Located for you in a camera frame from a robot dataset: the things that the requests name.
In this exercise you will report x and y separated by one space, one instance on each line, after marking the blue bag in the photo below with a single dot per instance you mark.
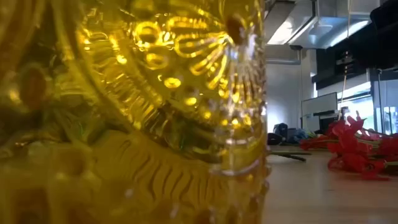
297 135

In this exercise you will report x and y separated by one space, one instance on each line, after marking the red artificial flower bunch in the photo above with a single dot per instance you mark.
351 152

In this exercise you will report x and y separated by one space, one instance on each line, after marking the silver box ceiling duct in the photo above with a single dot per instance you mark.
323 28

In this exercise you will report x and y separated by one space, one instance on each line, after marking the computer monitor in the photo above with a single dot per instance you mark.
318 104

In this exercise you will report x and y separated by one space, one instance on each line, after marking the dark bag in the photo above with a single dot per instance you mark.
280 130

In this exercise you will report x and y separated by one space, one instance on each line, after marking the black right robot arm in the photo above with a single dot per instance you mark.
382 40

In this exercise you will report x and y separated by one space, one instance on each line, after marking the yellow embossed glass vase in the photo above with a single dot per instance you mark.
124 124

